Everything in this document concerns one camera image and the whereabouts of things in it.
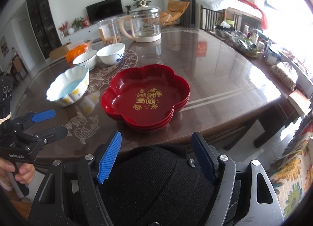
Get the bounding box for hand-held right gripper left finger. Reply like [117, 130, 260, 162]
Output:
[29, 131, 122, 226]

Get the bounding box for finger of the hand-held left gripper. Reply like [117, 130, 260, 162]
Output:
[23, 125, 68, 149]
[8, 110, 56, 131]

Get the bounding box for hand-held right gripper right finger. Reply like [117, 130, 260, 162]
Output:
[191, 131, 285, 226]

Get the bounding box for scalloped bowl with blue inside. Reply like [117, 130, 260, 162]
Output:
[46, 65, 90, 107]

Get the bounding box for white ribbed bowl dark rim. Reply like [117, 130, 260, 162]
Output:
[73, 50, 99, 71]

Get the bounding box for white bowl blue flower print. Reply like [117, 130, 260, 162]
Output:
[97, 43, 126, 65]

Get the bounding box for person's left hand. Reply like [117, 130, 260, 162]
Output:
[0, 156, 35, 191]

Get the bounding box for black knit garment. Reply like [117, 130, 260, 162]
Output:
[98, 144, 242, 226]

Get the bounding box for wooden dining chair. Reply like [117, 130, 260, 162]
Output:
[11, 54, 27, 87]

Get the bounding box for cardboard box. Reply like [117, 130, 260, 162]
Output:
[49, 43, 71, 61]

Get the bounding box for orange tissue pack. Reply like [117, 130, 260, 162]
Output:
[66, 42, 92, 63]

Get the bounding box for floral sofa blanket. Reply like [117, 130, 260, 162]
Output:
[265, 111, 313, 222]

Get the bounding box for red flowers in vase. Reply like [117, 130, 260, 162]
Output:
[59, 21, 69, 38]

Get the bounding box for white television cabinet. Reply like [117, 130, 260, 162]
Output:
[59, 13, 137, 46]

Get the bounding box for black display cabinet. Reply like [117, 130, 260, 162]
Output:
[26, 0, 63, 60]

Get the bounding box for clear plastic snack jar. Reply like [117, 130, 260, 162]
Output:
[97, 17, 122, 45]

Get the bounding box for brown book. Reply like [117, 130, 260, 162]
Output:
[289, 89, 311, 116]

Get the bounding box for clear bag of eggs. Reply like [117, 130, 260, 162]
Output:
[270, 62, 299, 91]

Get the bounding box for black flat television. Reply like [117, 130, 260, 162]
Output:
[85, 0, 123, 24]

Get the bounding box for metal tin can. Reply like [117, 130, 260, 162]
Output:
[265, 46, 282, 66]

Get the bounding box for black tray with tissues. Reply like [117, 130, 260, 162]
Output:
[214, 21, 235, 38]

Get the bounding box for cluster of cosmetic bottles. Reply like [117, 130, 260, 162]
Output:
[243, 24, 272, 51]

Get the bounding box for large leafy potted plant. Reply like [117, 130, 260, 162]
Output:
[132, 0, 152, 9]

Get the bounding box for red cloth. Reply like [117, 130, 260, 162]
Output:
[238, 0, 269, 30]

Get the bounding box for orange lounge chair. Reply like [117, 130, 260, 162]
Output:
[159, 0, 190, 27]

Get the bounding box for white pillow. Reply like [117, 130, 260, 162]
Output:
[196, 0, 245, 12]

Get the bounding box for framed wall picture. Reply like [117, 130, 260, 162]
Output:
[0, 36, 8, 57]

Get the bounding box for glass kettle with cream handle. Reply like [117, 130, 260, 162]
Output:
[119, 0, 162, 43]

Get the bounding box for wooden crib frame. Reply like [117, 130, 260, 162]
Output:
[201, 5, 247, 32]

